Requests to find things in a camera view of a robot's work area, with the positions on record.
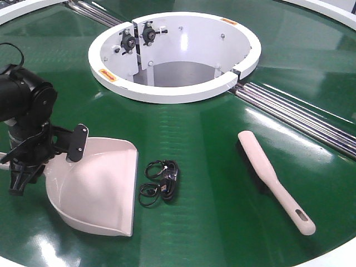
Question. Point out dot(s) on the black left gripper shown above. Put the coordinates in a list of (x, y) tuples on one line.
[(31, 149)]

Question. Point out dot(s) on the beige plastic dustpan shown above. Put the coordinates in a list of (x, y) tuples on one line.
[(97, 194)]

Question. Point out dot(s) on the beige hand brush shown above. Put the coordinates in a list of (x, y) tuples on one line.
[(266, 173)]

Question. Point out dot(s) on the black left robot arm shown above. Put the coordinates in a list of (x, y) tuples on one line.
[(26, 106)]

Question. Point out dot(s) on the yellow warning sticker front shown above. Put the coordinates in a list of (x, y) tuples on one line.
[(108, 75)]

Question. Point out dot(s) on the yellow warning sticker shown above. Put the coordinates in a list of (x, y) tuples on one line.
[(108, 75), (229, 21)]

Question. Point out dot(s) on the white outer rim left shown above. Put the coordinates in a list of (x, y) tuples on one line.
[(13, 9)]

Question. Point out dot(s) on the white rim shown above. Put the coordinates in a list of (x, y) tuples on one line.
[(13, 9), (332, 11)]

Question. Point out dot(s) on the black left flange bearing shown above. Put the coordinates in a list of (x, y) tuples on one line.
[(128, 42)]

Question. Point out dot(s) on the black flange bearing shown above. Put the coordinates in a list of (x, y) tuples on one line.
[(149, 33), (128, 42)]

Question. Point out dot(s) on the steel rollers top left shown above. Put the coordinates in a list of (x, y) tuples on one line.
[(93, 12)]

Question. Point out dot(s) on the steel rollers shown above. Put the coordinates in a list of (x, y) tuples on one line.
[(93, 12), (297, 116)]

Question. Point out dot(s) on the black right flange bearing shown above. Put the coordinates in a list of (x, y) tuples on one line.
[(149, 33)]

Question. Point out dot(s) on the yellow warning sticker rear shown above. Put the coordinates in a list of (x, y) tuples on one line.
[(229, 21)]

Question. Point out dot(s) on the steel rollers right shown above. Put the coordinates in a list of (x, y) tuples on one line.
[(297, 116)]

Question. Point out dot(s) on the white outer rim right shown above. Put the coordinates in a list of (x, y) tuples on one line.
[(332, 11)]

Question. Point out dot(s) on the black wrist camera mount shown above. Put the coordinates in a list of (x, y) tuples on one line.
[(72, 143)]

